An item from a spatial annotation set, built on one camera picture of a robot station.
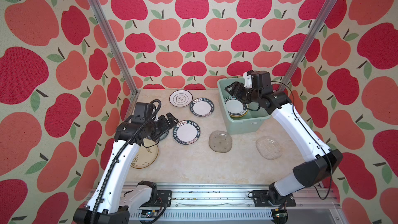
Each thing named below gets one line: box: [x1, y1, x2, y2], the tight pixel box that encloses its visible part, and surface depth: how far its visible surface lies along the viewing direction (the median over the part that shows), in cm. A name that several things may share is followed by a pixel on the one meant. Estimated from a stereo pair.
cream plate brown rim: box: [130, 138, 159, 170], surface depth 88 cm
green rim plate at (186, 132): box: [172, 119, 201, 146], surface depth 101 cm
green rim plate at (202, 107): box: [189, 97, 215, 118], surface depth 114 cm
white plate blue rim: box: [168, 89, 194, 108], surface depth 118 cm
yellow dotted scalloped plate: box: [229, 109, 250, 118], surface depth 106 cm
